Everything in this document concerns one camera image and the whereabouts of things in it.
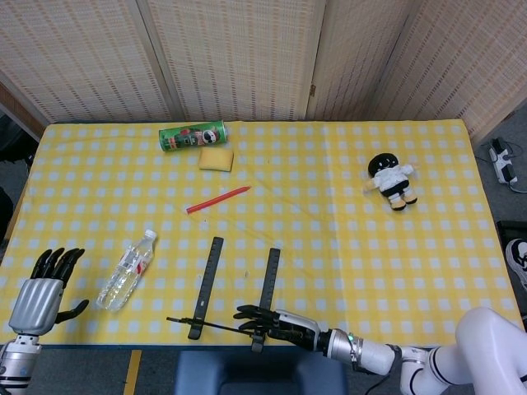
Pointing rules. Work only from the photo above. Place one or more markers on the black folding stand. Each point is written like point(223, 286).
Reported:
point(206, 280)

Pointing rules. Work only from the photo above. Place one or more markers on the black bulky object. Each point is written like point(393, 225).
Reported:
point(16, 140)

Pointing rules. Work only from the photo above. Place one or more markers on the green Pringles can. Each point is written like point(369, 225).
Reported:
point(189, 136)

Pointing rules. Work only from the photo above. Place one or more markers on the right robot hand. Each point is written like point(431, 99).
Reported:
point(296, 325)

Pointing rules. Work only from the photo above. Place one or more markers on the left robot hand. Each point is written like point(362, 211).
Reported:
point(35, 304)

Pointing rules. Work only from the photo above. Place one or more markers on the woven folding screen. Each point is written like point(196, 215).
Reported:
point(239, 53)

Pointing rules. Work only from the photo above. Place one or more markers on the yellow sponge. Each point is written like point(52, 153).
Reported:
point(215, 159)

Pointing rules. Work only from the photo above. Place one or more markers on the clear plastic water bottle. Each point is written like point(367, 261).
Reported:
point(123, 275)

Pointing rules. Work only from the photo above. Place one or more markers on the white and black sneaker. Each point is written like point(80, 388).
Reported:
point(518, 263)

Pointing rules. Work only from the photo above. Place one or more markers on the black and white plush doll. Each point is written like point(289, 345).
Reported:
point(391, 177)

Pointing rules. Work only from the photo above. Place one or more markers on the white power strip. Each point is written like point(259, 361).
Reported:
point(503, 162)

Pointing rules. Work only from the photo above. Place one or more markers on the yellow checked tablecloth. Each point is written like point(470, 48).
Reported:
point(329, 255)

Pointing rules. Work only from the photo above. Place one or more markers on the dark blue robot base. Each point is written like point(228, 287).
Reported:
point(263, 374)

